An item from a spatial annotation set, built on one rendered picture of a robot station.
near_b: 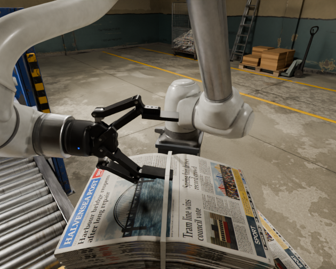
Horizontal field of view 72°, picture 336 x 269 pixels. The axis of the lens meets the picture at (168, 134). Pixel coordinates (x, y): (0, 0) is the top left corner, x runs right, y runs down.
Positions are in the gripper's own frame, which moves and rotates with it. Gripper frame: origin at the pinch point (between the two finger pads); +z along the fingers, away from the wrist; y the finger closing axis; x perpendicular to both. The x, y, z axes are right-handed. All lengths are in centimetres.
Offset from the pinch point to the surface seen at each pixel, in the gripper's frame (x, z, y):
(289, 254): -9, 43, 44
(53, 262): -4, -35, 53
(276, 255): -8, 38, 44
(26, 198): -33, -62, 56
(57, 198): -33, -48, 55
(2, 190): -37, -76, 57
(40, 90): -116, -96, 38
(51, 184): -42, -55, 55
